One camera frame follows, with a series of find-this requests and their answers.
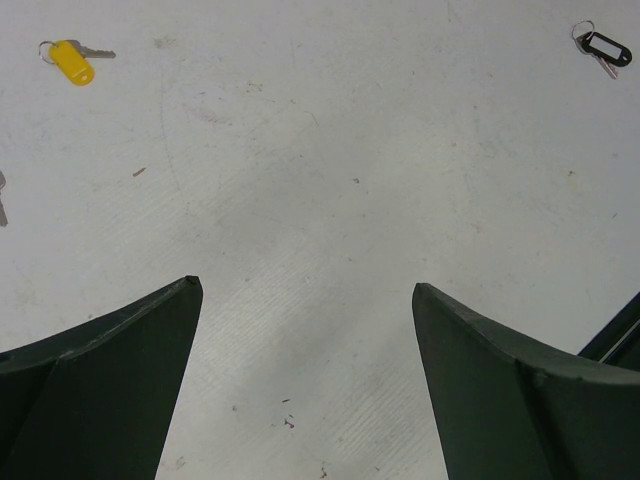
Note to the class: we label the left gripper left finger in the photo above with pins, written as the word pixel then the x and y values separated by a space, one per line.
pixel 96 401

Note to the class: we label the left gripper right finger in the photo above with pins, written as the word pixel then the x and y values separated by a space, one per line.
pixel 508 406

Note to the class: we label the black tag key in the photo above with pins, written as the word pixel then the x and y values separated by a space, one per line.
pixel 608 53

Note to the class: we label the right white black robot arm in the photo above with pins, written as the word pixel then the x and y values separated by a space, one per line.
pixel 617 344

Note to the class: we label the yellow tag key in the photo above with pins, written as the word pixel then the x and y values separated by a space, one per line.
pixel 71 58

